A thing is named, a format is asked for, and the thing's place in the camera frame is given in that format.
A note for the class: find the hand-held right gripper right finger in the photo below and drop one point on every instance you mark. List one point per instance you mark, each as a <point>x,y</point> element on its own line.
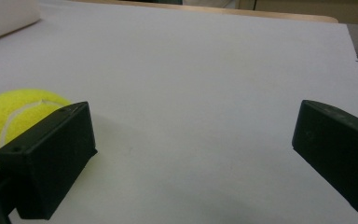
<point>338,155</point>

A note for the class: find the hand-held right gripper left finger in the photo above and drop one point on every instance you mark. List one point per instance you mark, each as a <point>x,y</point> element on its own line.
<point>48,165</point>

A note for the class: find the yellow tennis ball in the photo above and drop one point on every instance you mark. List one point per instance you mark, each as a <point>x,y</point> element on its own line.
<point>0,121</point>

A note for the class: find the white container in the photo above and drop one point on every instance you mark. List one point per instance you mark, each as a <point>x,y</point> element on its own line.
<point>3,15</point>

